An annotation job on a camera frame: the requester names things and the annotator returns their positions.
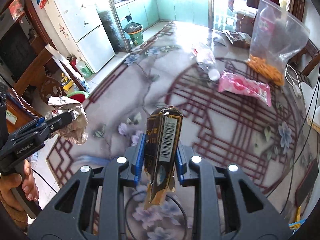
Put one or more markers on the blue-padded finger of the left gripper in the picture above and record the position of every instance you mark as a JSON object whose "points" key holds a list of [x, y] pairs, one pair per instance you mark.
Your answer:
{"points": [[53, 124]]}

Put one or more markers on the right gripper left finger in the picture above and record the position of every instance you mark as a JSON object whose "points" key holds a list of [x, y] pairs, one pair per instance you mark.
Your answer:
{"points": [[91, 204]]}

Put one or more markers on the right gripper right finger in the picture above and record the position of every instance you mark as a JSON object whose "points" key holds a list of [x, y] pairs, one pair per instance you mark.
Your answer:
{"points": [[227, 204]]}

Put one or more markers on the silver paper ball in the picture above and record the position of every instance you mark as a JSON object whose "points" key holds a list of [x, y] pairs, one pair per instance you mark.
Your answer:
{"points": [[75, 131]]}

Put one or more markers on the dark brown cigarette pack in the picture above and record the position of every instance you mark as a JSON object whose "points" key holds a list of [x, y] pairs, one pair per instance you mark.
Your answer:
{"points": [[163, 128]]}

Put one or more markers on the pink snack wrapper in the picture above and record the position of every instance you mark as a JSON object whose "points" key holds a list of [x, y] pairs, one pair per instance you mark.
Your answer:
{"points": [[240, 85]]}

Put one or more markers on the clear plastic water bottle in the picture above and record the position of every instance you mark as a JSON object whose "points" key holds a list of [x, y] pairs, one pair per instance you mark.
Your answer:
{"points": [[206, 61]]}

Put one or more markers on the beige knitted sleeve forearm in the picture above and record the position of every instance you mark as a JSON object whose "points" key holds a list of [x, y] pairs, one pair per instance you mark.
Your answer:
{"points": [[19, 217]]}

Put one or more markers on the red green-rimmed trash basin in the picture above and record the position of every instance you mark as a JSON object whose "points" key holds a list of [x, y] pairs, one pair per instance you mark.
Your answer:
{"points": [[79, 96]]}

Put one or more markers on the green kitchen trash bin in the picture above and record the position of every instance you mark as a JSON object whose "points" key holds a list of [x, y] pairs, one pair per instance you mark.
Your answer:
{"points": [[134, 30]]}

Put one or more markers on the turquoise kitchen cabinets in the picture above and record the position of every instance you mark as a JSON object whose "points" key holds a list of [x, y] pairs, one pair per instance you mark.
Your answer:
{"points": [[149, 12]]}

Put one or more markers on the person's left hand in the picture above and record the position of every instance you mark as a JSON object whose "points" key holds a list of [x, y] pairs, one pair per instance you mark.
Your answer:
{"points": [[13, 181]]}

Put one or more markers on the dark wooden carved chair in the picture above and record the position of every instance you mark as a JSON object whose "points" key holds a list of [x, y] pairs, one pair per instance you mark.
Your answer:
{"points": [[35, 75]]}

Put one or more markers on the green detergent jug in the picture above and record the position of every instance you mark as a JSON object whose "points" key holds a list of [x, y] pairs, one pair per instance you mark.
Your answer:
{"points": [[82, 68]]}

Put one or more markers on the dark wooden cabinet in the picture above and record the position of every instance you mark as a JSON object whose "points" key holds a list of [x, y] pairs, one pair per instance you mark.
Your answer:
{"points": [[21, 42]]}

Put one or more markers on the white two-door refrigerator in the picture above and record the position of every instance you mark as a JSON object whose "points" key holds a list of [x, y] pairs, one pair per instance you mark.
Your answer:
{"points": [[80, 29]]}

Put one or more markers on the orange snacks in bag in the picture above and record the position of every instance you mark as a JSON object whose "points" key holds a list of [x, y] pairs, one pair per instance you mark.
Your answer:
{"points": [[266, 70]]}

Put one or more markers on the dark snack packet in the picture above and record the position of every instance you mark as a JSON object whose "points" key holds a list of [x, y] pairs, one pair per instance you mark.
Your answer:
{"points": [[238, 39]]}

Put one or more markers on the red-label bottle in bag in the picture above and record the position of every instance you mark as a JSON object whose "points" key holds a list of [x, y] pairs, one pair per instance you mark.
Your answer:
{"points": [[266, 26]]}

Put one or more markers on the wooden chair at right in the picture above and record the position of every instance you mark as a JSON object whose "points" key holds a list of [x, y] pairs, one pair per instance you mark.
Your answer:
{"points": [[307, 59]]}

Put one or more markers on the clear zip bag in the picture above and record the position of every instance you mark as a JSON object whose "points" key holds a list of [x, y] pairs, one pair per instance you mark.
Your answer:
{"points": [[289, 37]]}

